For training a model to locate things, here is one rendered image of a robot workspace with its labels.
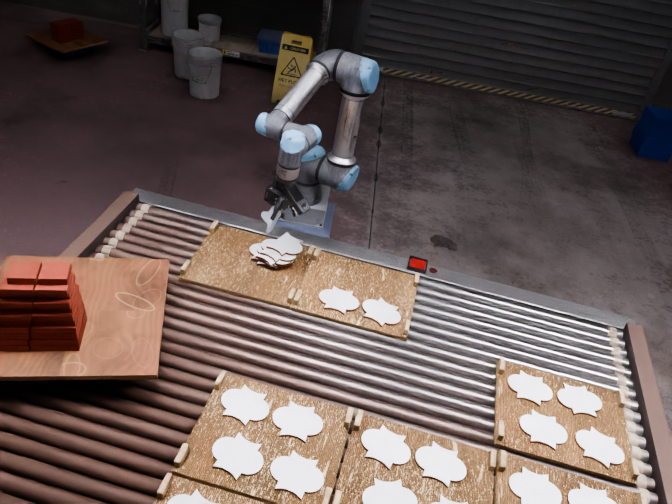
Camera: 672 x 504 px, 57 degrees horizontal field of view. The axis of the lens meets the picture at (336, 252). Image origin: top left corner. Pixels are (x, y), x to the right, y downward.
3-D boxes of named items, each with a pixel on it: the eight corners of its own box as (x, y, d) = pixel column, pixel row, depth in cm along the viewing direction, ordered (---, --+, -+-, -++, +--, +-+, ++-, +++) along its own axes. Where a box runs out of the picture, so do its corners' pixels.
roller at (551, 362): (108, 243, 234) (108, 233, 231) (626, 384, 216) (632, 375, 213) (102, 251, 230) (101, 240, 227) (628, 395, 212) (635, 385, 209)
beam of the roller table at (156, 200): (136, 199, 263) (135, 187, 259) (628, 329, 244) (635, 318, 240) (126, 209, 256) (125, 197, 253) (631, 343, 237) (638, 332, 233)
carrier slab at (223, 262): (215, 226, 245) (215, 223, 244) (314, 252, 242) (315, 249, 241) (178, 280, 217) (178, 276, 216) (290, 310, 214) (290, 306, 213)
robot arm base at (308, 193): (287, 184, 269) (290, 165, 263) (322, 189, 271) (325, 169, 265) (285, 203, 257) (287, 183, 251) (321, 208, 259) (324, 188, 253)
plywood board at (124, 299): (7, 259, 198) (6, 255, 197) (169, 263, 208) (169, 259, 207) (-45, 381, 159) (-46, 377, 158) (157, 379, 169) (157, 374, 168)
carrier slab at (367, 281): (315, 253, 241) (316, 249, 240) (418, 279, 238) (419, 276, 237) (290, 310, 214) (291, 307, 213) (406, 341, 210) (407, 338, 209)
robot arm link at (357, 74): (325, 175, 261) (349, 46, 230) (357, 188, 257) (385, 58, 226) (312, 186, 251) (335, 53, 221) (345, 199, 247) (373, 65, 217)
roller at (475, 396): (71, 283, 214) (70, 272, 211) (638, 442, 196) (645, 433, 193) (63, 292, 210) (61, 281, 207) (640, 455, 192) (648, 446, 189)
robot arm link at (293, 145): (311, 134, 198) (299, 143, 192) (305, 163, 205) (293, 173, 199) (290, 125, 200) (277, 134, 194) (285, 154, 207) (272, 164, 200)
